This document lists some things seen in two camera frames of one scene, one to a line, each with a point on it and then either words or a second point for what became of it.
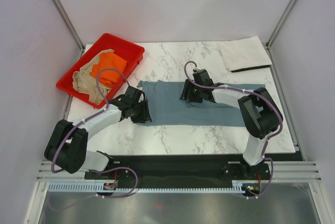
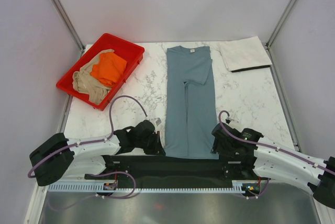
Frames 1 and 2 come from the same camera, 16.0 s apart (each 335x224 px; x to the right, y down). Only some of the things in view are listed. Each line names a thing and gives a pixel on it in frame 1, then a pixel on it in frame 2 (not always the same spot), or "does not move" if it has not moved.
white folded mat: [244, 54] does not move
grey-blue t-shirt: [166, 108] to [190, 110]
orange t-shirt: [109, 77] does not move
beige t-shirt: [85, 82] does not move
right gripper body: [194, 92] to [224, 149]
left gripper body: [140, 113] to [150, 144]
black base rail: [179, 168] does not move
